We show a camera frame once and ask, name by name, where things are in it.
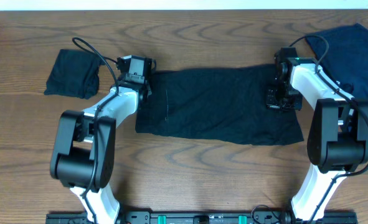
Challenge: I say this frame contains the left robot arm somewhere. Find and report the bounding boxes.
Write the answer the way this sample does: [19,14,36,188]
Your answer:
[50,81,151,223]

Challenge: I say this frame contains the folded black cloth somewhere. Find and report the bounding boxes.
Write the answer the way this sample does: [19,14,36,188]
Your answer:
[44,49,104,99]

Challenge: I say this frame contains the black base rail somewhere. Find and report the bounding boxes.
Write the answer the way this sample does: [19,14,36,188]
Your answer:
[45,210,358,224]

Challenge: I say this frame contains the dark navy clothes pile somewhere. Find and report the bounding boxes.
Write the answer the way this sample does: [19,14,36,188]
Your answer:
[306,24,368,100]

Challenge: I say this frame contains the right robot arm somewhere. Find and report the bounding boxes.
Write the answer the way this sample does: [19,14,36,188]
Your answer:
[267,55,368,223]

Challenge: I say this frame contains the black shorts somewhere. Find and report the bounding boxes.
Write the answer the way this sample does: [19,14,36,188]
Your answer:
[135,64,304,146]

